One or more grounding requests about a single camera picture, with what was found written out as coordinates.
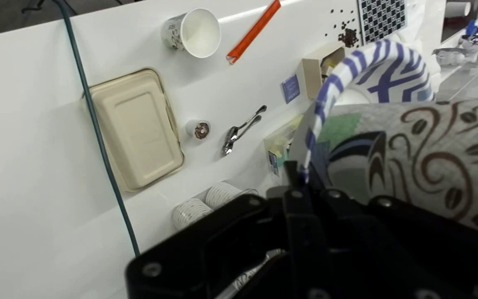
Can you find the small blue packet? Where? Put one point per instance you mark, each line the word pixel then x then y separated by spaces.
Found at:
pixel 291 90

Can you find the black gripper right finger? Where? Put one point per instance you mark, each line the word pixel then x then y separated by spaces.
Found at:
pixel 416 260

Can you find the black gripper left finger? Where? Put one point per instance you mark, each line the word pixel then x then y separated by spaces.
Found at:
pixel 195 260

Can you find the silver metal utensil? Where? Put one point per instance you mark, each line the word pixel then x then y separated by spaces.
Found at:
pixel 245 281

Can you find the orange red straw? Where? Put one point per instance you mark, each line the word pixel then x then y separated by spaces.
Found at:
pixel 255 30

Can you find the coffee print paper cup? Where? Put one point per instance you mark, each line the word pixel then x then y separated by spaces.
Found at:
pixel 444 160
pixel 198 34

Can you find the black perforated tray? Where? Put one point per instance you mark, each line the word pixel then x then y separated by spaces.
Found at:
pixel 383 19

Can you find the clear plastic container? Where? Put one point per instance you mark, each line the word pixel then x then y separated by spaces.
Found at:
pixel 283 143

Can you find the small wooden box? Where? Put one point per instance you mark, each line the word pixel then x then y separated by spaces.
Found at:
pixel 313 72

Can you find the stack of paper cups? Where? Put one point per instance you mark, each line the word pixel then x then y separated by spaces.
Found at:
pixel 223 193
pixel 192 211

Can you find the beige takeaway box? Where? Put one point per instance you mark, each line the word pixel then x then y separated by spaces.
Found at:
pixel 137 130

